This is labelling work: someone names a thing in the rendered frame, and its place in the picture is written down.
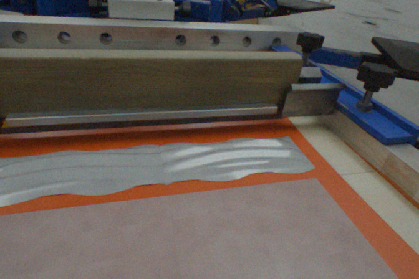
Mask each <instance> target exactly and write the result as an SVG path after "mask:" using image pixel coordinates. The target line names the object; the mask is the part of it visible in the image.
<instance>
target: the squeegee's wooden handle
mask: <svg viewBox="0 0 419 279"><path fill-rule="evenodd" d="M301 69H302V57H301V56H300V55H298V54H297V53H295V52H223V51H171V50H118V49H12V48H0V121H5V120H6V117H7V116H8V114H9V113H25V112H39V111H72V110H106V109H122V108H155V107H173V106H205V105H238V104H255V103H275V104H276V105H277V106H278V108H281V104H282V99H283V96H284V91H285V89H286V88H287V87H288V86H290V85H297V84H298V81H299V76H300V74H301Z"/></svg>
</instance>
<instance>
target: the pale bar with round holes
mask: <svg viewBox="0 0 419 279"><path fill-rule="evenodd" d="M304 31H305V30H304V29H301V28H300V27H297V26H270V25H252V24H220V23H202V22H170V21H137V20H120V19H103V18H86V17H53V16H20V15H2V14H0V48H12V49H118V50H171V51H223V52H272V51H271V50H270V46H287V47H288V48H290V49H291V50H293V51H297V52H299V53H300V54H302V53H303V52H302V51H301V50H302V47H301V46H300V45H297V44H296V42H297V37H298V34H299V33H300V32H304ZM23 32H24V33H25V34H24V33H23ZM63 32H68V33H69V34H70V37H67V36H66V35H65V34H64V33H63ZM104 32H106V33H109V34H110V35H111V37H109V38H107V37H104V36H103V35H102V33H104ZM306 32H308V31H306ZM179 35H182V37H181V38H179V39H176V37H177V36H179ZM211 37H213V38H212V39H210V38H211Z"/></svg>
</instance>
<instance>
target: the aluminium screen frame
mask: <svg viewBox="0 0 419 279"><path fill-rule="evenodd" d="M315 117H316V118H317V119H318V120H319V121H320V122H321V123H323V124H325V126H326V127H328V128H329V129H330V130H331V132H333V134H335V135H336V136H337V137H339V138H340V139H341V140H342V141H343V142H344V143H345V144H346V145H347V146H348V147H349V148H350V149H351V150H352V151H353V152H355V153H357V154H358V155H359V156H360V157H361V158H362V159H363V160H364V161H365V162H366V163H367V164H368V165H369V166H371V167H372V168H373V169H374V170H376V172H378V173H379V175H380V176H382V177H383V178H384V180H386V181H387V182H389V183H390V184H391V185H392V186H393V187H394V188H395V189H396V190H397V191H398V192H399V193H400V194H402V195H403V196H404V197H405V198H406V199H407V200H409V201H410V202H411V203H412V204H413V206H415V207H416V208H417V209H418V210H419V150H417V149H415V148H414V147H413V146H411V145H410V144H408V143H407V142H400V143H386V144H384V143H382V142H381V141H379V140H378V139H376V137H374V136H373V135H371V134H370V133H368V132H367V131H365V130H364V129H363V128H362V127H361V126H360V125H359V124H357V123H356V122H354V121H353V120H351V119H350V118H349V117H348V116H346V115H345V114H344V113H343V112H342V111H340V110H339V109H337V108H336V107H335V108H334V110H333V114H332V115H326V116H315Z"/></svg>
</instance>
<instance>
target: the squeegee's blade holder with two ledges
mask: <svg viewBox="0 0 419 279"><path fill-rule="evenodd" d="M277 109H278V106H277V105H276V104H275V103H255V104H238V105H205V106H173V107H155V108H122V109H106V110H72V111H39V112H25V113H9V114H8V116H7V117H6V123H7V125H8V126H33V125H58V124H72V123H98V122H112V121H138V120H163V119H177V118H202V117H216V116H241V115H267V114H276V113H277Z"/></svg>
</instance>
